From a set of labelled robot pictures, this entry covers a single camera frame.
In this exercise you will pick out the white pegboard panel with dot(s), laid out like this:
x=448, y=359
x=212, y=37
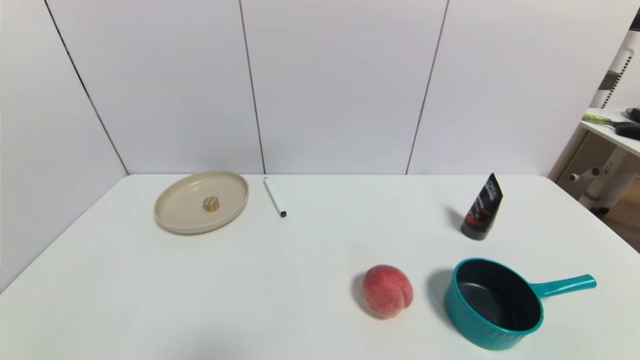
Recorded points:
x=622, y=75

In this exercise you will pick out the black cosmetic tube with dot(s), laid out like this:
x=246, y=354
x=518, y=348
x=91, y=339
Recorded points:
x=482, y=210

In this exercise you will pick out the black brush on desk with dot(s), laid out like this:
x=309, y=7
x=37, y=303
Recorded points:
x=629, y=130

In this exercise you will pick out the dark round object on desk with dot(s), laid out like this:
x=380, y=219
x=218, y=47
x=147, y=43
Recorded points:
x=635, y=113

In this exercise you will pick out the white side desk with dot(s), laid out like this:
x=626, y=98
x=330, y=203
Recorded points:
x=607, y=165

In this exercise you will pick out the pink yellow peach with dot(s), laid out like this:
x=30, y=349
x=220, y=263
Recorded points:
x=387, y=291

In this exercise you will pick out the green tool on desk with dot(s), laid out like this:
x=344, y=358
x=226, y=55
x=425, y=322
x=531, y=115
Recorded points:
x=599, y=119

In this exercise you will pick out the white marker with black tip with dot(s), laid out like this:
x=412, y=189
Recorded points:
x=274, y=196

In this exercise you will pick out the beige round plate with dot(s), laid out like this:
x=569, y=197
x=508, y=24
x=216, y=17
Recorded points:
x=185, y=215

